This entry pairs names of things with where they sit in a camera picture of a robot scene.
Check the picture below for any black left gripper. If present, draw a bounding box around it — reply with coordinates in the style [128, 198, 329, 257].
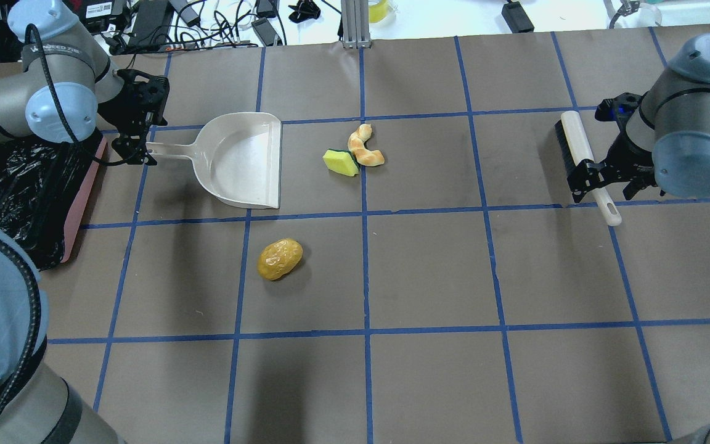
[99, 68, 170, 167]

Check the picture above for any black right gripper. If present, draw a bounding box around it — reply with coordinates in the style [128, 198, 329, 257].
[566, 92, 658, 204]

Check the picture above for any beige hand brush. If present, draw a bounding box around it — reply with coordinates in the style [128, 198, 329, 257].
[554, 110, 622, 227]

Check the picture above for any beige plastic dustpan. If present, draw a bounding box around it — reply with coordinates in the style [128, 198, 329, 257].
[146, 112, 282, 210]

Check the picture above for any yellow toy potato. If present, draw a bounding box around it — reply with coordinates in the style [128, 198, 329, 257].
[256, 238, 303, 281]

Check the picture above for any yellow green sponge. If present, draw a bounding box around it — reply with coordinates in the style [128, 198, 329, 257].
[323, 149, 360, 177]

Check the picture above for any toy croissant bread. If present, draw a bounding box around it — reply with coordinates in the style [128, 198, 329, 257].
[347, 123, 386, 168]

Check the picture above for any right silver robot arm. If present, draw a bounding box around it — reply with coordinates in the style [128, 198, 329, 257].
[555, 33, 710, 443]

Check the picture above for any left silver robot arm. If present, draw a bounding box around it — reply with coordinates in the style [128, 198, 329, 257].
[0, 1, 169, 443]

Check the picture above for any bin with black bag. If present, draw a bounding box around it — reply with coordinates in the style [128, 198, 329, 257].
[0, 130, 104, 271]

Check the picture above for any black power adapter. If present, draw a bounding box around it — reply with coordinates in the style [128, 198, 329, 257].
[126, 1, 170, 54]

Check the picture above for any black small adapter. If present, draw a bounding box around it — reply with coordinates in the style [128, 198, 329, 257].
[500, 1, 535, 34]

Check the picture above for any yellow tape roll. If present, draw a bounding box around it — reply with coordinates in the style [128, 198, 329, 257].
[367, 0, 391, 23]

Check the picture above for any aluminium frame post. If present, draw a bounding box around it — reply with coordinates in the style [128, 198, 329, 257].
[341, 0, 372, 49]

